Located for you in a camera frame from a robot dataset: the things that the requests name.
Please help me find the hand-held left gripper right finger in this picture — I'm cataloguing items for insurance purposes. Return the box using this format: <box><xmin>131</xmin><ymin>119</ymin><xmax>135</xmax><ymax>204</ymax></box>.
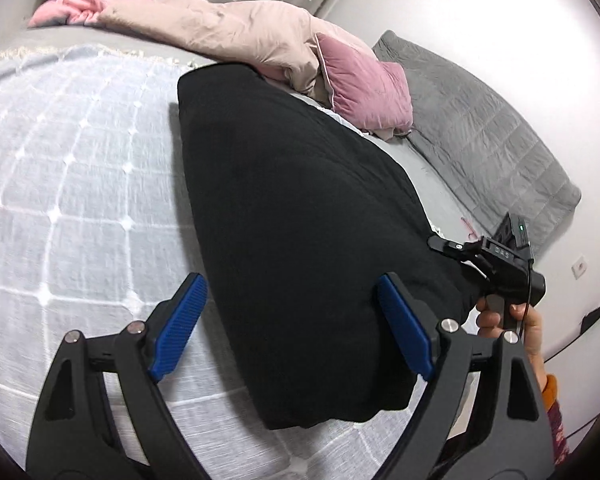
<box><xmin>377</xmin><ymin>272</ymin><xmax>556</xmax><ymax>480</ymax></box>

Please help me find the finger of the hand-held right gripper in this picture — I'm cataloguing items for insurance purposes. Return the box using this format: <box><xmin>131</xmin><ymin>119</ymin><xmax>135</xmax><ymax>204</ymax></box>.
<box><xmin>426</xmin><ymin>236</ymin><xmax>487</xmax><ymax>267</ymax></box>

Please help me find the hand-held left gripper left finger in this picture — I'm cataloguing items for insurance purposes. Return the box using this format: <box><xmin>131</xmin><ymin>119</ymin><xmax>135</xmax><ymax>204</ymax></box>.
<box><xmin>25</xmin><ymin>272</ymin><xmax>212</xmax><ymax>480</ymax></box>

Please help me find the black padded coat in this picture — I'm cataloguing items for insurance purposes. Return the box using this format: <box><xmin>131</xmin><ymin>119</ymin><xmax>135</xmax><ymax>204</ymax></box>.
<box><xmin>176</xmin><ymin>62</ymin><xmax>491</xmax><ymax>431</ymax></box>

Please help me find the person's right forearm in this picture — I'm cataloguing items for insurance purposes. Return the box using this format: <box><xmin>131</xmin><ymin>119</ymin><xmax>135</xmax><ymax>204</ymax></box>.
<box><xmin>527</xmin><ymin>345</ymin><xmax>575</xmax><ymax>467</ymax></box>

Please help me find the person's right hand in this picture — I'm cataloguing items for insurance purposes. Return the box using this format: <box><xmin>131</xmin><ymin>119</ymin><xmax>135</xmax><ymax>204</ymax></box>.
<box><xmin>475</xmin><ymin>296</ymin><xmax>545</xmax><ymax>362</ymax></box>

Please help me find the grey bed sheet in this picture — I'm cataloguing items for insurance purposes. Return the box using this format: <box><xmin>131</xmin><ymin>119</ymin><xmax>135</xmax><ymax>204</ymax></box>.
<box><xmin>0</xmin><ymin>25</ymin><xmax>487</xmax><ymax>243</ymax></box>

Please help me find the grey quilted blanket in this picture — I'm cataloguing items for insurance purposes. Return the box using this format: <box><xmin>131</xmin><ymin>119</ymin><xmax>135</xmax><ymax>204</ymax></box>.
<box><xmin>372</xmin><ymin>30</ymin><xmax>582</xmax><ymax>263</ymax></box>

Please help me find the white checked bedspread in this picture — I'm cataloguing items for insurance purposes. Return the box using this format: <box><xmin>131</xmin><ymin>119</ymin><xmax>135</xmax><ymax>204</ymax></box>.
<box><xmin>0</xmin><ymin>42</ymin><xmax>463</xmax><ymax>480</ymax></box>

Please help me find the pink velvet pillow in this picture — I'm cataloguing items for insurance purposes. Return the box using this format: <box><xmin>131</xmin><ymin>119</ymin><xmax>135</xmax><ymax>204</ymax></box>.
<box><xmin>315</xmin><ymin>32</ymin><xmax>415</xmax><ymax>142</ymax></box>

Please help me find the pale pink comforter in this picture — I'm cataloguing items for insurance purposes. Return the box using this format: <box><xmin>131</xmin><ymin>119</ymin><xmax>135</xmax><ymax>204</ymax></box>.
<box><xmin>27</xmin><ymin>0</ymin><xmax>342</xmax><ymax>107</ymax></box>

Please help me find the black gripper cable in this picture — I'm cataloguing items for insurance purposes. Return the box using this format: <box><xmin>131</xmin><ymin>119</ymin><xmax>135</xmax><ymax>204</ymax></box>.
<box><xmin>515</xmin><ymin>242</ymin><xmax>537</xmax><ymax>339</ymax></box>

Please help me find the black floor cable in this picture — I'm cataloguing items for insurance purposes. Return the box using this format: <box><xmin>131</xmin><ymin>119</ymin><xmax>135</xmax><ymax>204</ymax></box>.
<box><xmin>541</xmin><ymin>296</ymin><xmax>600</xmax><ymax>362</ymax></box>

